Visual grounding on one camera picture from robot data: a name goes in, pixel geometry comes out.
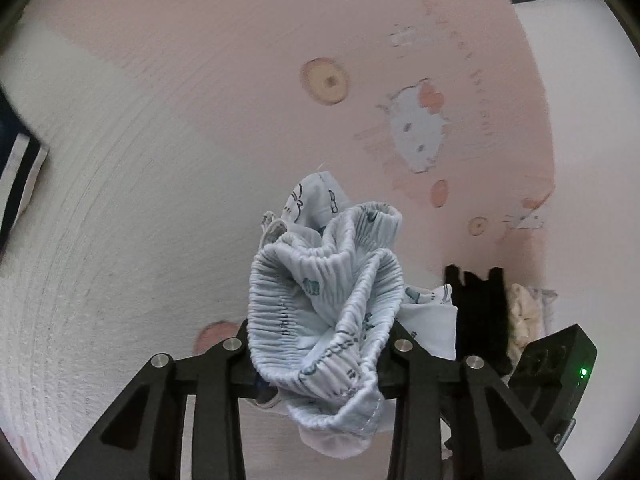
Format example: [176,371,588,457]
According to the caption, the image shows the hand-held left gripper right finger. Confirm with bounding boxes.
[377,320,576,480]

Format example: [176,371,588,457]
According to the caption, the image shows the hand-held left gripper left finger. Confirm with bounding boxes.
[55,317,271,480]

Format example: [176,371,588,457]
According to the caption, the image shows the white cartoon print pants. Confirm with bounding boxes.
[247,170,458,461]

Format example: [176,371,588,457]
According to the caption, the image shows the cream cloth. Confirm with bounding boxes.
[507,282,558,358]

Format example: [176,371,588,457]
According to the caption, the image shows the black garment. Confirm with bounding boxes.
[444,264,514,376]

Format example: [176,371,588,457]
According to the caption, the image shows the white mattress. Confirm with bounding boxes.
[515,0,640,341]

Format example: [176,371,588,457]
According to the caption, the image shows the pink cartoon cat blanket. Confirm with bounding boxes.
[0,0,566,480]

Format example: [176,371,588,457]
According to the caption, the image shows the navy garment with white stripes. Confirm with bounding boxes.
[0,87,49,256]

